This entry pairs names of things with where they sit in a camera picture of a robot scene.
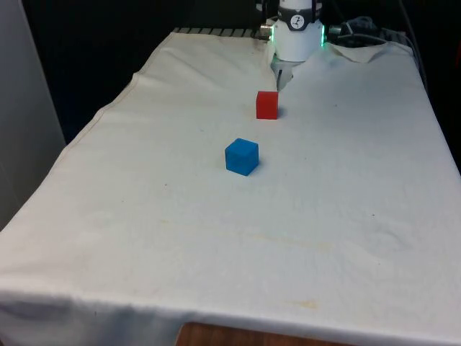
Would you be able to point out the blue cube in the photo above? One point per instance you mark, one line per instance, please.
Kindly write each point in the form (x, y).
(241, 157)

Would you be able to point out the red cube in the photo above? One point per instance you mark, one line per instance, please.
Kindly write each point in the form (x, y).
(267, 105)

